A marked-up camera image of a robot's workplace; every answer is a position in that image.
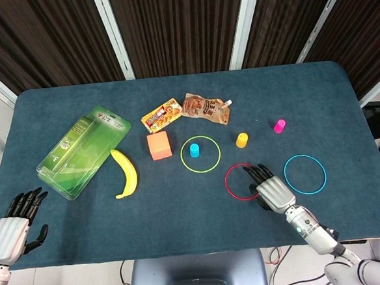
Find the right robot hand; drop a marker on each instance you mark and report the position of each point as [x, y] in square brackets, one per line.
[275, 193]

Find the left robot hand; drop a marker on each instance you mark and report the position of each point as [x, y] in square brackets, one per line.
[9, 236]

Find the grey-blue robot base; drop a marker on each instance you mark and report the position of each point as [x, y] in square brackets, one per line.
[199, 275]

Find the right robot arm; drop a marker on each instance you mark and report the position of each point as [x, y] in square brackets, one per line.
[313, 231]

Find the small orange plastic cup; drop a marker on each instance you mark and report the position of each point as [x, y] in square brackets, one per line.
[241, 141]

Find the small pink plastic cup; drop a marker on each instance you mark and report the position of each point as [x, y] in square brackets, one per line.
[279, 126]

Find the small blue plastic cup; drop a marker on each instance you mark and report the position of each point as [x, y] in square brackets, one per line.
[194, 150]

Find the teal table cloth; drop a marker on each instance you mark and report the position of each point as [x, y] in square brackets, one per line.
[182, 214]

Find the brown spout pouch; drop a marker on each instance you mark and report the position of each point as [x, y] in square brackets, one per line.
[204, 107]

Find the green blister pack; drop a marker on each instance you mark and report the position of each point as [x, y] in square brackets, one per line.
[79, 147]

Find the orange foam cube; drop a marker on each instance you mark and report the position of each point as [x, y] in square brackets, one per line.
[159, 146]

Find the yellow toy banana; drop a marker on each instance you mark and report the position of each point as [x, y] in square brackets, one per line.
[130, 172]

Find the yellow snack box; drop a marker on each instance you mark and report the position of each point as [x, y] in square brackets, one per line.
[160, 116]

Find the brown pleated screen panel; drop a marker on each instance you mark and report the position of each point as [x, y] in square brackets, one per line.
[361, 32]
[39, 35]
[288, 15]
[178, 26]

